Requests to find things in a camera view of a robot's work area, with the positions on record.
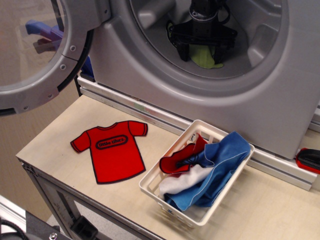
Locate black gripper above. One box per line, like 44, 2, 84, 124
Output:
173, 19, 238, 63

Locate green felt garment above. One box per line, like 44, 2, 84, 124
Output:
189, 44, 224, 69

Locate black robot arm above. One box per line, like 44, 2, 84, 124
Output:
166, 0, 238, 64

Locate grey toy washing machine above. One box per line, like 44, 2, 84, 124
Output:
89, 0, 320, 158

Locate green felt sock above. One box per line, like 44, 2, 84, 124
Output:
165, 20, 178, 48

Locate blue cloth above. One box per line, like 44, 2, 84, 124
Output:
164, 131, 251, 211

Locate red felt garment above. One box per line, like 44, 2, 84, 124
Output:
159, 133, 207, 174

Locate red felt t-shirt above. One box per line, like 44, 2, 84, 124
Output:
70, 120, 148, 185

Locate white cloth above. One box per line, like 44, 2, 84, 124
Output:
159, 164, 213, 200

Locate red and black tool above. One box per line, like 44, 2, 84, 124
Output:
295, 148, 320, 175

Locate round grey washer door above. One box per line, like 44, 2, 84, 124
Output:
0, 0, 111, 116

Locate aluminium rail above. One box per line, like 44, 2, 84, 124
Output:
75, 76, 320, 191

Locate blue plastic handle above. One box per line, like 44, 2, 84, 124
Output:
25, 19, 64, 42

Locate metal table frame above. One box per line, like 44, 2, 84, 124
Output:
18, 158, 161, 240

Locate black bracket with bolt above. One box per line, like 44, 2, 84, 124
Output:
25, 211, 70, 240

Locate black cable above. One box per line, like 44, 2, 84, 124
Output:
0, 217, 23, 240

